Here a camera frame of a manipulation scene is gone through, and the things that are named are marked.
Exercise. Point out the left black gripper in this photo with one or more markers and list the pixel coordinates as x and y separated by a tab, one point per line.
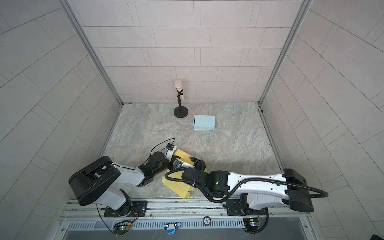
163	155

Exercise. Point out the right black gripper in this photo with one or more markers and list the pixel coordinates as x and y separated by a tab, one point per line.
197	164

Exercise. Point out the light blue paper box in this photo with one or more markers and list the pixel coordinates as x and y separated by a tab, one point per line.
204	123

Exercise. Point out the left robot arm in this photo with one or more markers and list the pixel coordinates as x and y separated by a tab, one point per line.
92	184

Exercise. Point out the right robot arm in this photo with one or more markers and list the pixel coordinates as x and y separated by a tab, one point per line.
288	188

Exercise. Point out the round black badge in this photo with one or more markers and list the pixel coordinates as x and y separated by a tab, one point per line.
207	221

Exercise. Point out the right circuit board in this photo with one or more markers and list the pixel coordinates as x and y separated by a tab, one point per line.
251	225

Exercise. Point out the circuit board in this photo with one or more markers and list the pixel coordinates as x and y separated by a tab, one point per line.
251	225
123	226

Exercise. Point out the blue sticker marker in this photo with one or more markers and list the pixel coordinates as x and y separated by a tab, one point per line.
171	228

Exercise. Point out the left circuit board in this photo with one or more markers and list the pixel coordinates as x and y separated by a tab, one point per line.
123	226

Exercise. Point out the beige microphone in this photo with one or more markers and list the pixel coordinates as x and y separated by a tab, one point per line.
179	88

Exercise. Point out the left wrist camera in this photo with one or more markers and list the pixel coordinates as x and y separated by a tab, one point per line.
170	149

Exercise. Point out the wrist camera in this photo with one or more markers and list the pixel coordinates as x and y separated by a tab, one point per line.
170	149
178	164

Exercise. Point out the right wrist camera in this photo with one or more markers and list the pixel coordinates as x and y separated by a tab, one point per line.
178	164

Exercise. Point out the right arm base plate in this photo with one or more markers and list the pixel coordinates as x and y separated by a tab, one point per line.
237	207

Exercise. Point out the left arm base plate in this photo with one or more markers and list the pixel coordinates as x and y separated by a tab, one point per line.
132	209

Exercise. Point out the aluminium mounting rail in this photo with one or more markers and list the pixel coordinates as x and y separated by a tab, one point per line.
156	209

